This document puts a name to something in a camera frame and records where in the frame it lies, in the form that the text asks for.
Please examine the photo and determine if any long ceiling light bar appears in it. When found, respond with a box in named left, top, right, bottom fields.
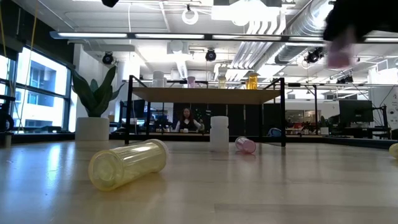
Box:
left=49, top=30, right=398, bottom=44

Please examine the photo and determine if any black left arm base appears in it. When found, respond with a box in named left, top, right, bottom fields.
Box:
left=0, top=94, right=16, bottom=147

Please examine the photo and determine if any orange pill bottle white cap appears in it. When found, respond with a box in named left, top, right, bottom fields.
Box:
left=248, top=72, right=259, bottom=90

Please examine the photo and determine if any black aluminium table frame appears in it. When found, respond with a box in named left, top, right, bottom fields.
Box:
left=0, top=132, right=398, bottom=150

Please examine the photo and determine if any large window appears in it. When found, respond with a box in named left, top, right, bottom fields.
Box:
left=0, top=46, right=72, bottom=134

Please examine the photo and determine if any black computer monitor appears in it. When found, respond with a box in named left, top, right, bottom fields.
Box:
left=123, top=99, right=146, bottom=119
left=338, top=99, right=374, bottom=123

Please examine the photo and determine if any person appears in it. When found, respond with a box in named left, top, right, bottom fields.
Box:
left=175, top=107, right=206, bottom=132

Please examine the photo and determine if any wooden shelf with black legs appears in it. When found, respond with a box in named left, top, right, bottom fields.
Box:
left=124, top=74, right=286, bottom=147

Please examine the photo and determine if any white hanging ring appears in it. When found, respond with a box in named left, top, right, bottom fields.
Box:
left=181, top=4, right=200, bottom=26

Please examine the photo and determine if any black partition panel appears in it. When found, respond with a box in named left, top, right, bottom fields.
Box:
left=172, top=103, right=282, bottom=136

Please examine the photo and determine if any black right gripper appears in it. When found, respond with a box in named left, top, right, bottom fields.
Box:
left=323, top=0, right=398, bottom=42

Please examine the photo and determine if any yellow power cable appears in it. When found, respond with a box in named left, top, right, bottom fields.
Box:
left=17, top=0, right=40, bottom=133

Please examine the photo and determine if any silver ventilation duct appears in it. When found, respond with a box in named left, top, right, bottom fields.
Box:
left=274, top=0, right=335, bottom=65

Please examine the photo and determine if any green plant in white pot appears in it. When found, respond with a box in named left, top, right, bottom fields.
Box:
left=71, top=65, right=126, bottom=142

